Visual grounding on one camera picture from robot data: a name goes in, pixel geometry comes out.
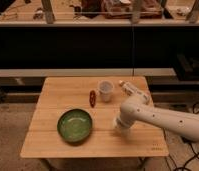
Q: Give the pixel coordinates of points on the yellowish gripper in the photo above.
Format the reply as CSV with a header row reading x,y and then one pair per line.
x,y
118,125

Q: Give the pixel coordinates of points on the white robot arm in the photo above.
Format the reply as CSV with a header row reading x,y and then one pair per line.
x,y
136,108

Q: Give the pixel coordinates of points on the white ceramic cup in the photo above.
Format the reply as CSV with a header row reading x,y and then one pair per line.
x,y
105,89

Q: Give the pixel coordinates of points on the green ceramic bowl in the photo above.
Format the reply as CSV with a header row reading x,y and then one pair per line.
x,y
75,126

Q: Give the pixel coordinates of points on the white tube bottle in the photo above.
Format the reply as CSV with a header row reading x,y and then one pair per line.
x,y
130,89

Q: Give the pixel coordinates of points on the red chili pepper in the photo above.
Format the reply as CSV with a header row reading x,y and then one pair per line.
x,y
92,98

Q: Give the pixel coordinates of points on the wooden table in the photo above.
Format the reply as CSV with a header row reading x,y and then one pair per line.
x,y
60,94

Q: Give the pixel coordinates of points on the long wooden shelf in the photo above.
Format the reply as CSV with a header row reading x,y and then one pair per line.
x,y
87,72

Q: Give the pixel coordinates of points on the red tray on shelf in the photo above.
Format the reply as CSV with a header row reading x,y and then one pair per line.
x,y
124,8

